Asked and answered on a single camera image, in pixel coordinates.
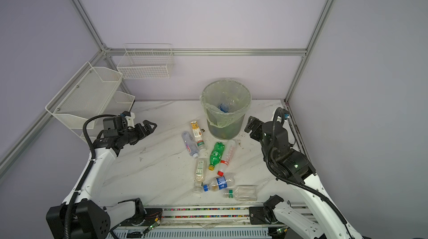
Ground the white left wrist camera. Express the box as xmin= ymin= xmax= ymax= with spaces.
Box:
xmin=120 ymin=111 xmax=136 ymax=127

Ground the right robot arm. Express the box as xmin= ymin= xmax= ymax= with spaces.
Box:
xmin=244 ymin=116 xmax=363 ymax=239

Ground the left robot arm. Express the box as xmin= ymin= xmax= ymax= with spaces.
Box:
xmin=46 ymin=111 xmax=157 ymax=239

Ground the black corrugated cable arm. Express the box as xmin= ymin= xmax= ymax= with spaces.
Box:
xmin=263 ymin=107 xmax=355 ymax=239
xmin=63 ymin=113 xmax=118 ymax=239

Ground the grey mesh waste bin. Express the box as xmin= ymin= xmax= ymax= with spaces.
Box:
xmin=200 ymin=79 xmax=252 ymax=141

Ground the bottle blue label white cap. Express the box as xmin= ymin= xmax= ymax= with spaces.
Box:
xmin=218 ymin=103 xmax=235 ymax=113

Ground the green plastic bin liner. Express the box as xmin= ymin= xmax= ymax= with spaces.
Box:
xmin=199 ymin=79 xmax=252 ymax=129

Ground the clear bottle sunflower label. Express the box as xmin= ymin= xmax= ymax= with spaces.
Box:
xmin=191 ymin=120 xmax=207 ymax=151

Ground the small bottle green white label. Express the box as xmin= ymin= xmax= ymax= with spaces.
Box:
xmin=193 ymin=158 xmax=207 ymax=193

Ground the clear crushed bottle white label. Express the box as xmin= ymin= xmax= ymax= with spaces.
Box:
xmin=181 ymin=131 xmax=200 ymax=158

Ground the green soda bottle yellow cap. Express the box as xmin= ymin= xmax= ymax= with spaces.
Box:
xmin=208 ymin=142 xmax=225 ymax=171

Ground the white mesh two-tier shelf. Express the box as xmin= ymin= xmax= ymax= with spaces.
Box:
xmin=45 ymin=62 xmax=135 ymax=142

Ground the clear bottle red cap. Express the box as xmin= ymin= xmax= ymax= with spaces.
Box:
xmin=217 ymin=139 xmax=237 ymax=176

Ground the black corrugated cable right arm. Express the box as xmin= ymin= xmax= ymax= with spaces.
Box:
xmin=263 ymin=107 xmax=355 ymax=239

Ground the aluminium frame profile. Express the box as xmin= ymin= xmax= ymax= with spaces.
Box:
xmin=1 ymin=0 xmax=335 ymax=182

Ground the clear bottle green cap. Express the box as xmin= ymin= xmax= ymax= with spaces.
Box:
xmin=222 ymin=185 xmax=257 ymax=202

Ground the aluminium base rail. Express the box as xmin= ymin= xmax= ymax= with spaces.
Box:
xmin=66 ymin=202 xmax=348 ymax=239

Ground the white wire wall basket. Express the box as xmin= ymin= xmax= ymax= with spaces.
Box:
xmin=117 ymin=43 xmax=175 ymax=80

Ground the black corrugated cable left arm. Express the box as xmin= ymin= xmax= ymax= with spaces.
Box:
xmin=63 ymin=113 xmax=118 ymax=239

